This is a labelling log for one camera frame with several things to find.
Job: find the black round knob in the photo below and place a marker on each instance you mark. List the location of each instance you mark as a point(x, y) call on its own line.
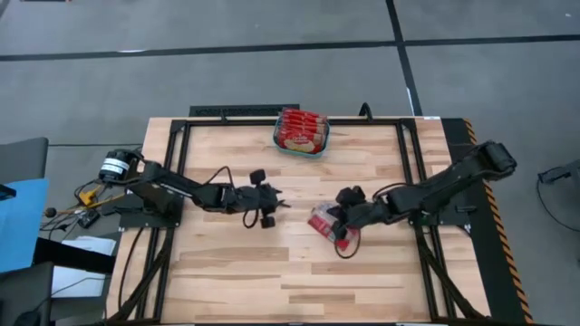
point(51, 212)

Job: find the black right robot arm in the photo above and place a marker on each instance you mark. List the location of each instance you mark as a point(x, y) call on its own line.
point(435, 190)

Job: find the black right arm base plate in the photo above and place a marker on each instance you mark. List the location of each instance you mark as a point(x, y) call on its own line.
point(453, 217)

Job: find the blue panel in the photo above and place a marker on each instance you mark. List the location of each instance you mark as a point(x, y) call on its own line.
point(20, 226)

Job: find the red popcorn bag clear wrap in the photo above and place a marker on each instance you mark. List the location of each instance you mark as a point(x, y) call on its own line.
point(301, 112)
point(301, 124)
point(301, 135)
point(301, 146)
point(301, 118)
point(319, 226)
point(301, 129)

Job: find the yellow black hazard tape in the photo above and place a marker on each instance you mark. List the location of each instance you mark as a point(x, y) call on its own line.
point(499, 226)

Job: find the yellow connector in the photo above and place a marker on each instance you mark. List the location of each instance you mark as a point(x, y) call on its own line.
point(88, 195)

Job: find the black floor platform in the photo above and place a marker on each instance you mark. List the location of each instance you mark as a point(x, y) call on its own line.
point(480, 253)

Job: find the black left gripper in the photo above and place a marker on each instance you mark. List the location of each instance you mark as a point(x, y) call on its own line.
point(251, 199)

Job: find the black cylinder white label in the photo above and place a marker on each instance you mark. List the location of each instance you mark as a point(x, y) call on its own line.
point(115, 165)

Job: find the small black box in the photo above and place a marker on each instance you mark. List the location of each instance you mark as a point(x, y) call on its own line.
point(88, 219)

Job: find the white paper sheet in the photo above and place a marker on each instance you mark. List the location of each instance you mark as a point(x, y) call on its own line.
point(90, 244)
point(77, 280)

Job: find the black chair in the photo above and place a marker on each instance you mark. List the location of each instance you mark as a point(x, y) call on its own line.
point(22, 294)

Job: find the black floor mat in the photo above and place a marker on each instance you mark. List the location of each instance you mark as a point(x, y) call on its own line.
point(240, 110)

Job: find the black aluminium table frame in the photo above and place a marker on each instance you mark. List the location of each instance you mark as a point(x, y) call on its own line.
point(226, 121)

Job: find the teal plastic basket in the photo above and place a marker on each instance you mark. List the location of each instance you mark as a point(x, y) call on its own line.
point(299, 154)

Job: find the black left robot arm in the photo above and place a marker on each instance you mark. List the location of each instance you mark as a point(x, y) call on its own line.
point(181, 185)

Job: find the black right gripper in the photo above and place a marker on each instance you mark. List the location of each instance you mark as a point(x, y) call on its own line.
point(362, 215)

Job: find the black arched clamp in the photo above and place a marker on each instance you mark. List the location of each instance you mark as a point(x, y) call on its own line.
point(361, 113)

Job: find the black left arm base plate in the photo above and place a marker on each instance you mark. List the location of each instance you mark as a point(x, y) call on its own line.
point(136, 219)

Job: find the grey stand base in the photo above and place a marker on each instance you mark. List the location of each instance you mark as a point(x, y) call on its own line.
point(562, 172)

